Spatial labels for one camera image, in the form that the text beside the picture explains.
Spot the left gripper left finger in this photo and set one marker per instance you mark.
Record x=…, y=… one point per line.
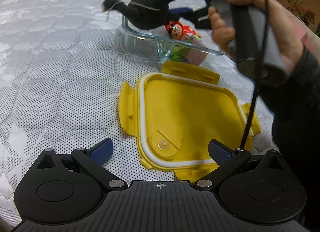
x=92, y=161

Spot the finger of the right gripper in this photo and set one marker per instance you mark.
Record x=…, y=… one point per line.
x=199, y=18

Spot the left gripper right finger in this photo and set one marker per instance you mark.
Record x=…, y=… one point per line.
x=229, y=161

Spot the red hooded doll figure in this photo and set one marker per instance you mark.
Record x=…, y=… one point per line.
x=177, y=30

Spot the black plush cat toy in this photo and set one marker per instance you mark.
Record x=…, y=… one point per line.
x=143, y=14

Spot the yellow container lid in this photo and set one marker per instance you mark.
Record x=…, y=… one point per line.
x=175, y=113

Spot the clear glass container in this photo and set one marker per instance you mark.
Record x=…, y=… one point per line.
x=156, y=46

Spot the grey quilted mattress cover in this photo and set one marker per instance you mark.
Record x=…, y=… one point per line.
x=63, y=63

